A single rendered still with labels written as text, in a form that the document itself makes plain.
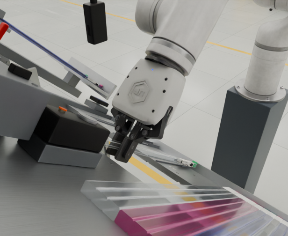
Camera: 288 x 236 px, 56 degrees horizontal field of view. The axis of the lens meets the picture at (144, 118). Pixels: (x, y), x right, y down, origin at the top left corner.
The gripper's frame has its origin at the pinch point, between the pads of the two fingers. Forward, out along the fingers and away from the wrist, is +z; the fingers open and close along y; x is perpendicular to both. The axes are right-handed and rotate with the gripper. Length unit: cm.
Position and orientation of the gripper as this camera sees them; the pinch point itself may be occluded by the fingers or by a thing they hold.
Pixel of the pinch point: (121, 147)
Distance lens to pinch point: 46.4
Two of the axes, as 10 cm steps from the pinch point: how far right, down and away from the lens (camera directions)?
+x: 5.3, 3.1, 7.9
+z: -4.7, 8.8, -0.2
